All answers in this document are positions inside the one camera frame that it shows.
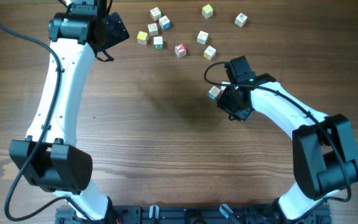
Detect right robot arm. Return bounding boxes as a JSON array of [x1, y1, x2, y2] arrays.
[[209, 56, 358, 223]]

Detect brown picture block far right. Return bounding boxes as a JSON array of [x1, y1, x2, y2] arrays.
[[235, 12, 248, 27]]

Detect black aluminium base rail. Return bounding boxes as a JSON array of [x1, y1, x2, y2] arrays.
[[55, 204, 332, 224]]

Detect yellow top block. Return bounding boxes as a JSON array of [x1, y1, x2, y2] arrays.
[[202, 4, 214, 19]]

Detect blue edged picture block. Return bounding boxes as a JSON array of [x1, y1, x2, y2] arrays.
[[208, 86, 221, 100]]

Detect plain wooden picture block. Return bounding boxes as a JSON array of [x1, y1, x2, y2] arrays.
[[147, 23, 158, 36]]

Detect red edged wooden block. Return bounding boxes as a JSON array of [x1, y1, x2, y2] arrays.
[[221, 82, 231, 91]]

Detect red letter Y block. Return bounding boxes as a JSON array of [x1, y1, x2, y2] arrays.
[[174, 44, 186, 58]]

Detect yellow block left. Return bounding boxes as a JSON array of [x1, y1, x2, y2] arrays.
[[137, 31, 149, 45]]

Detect left black camera cable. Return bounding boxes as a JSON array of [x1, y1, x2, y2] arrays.
[[0, 0, 99, 223]]

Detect green edged small block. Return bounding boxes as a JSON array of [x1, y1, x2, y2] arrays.
[[154, 36, 163, 50]]

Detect right black camera cable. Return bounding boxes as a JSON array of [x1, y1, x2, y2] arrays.
[[203, 61, 352, 203]]

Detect wooden picture block centre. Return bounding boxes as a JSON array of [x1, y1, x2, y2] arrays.
[[197, 30, 209, 45]]

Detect black camera cable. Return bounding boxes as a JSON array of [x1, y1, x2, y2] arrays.
[[203, 61, 352, 203], [0, 0, 99, 223]]

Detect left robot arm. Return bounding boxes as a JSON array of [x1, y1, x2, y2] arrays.
[[9, 1, 129, 223]]

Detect blue edged letter block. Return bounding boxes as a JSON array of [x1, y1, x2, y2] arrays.
[[158, 16, 171, 30]]

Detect red picture block top left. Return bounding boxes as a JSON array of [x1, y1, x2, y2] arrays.
[[150, 7, 162, 21]]

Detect yellow edged picture block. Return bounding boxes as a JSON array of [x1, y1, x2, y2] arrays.
[[203, 46, 216, 60]]

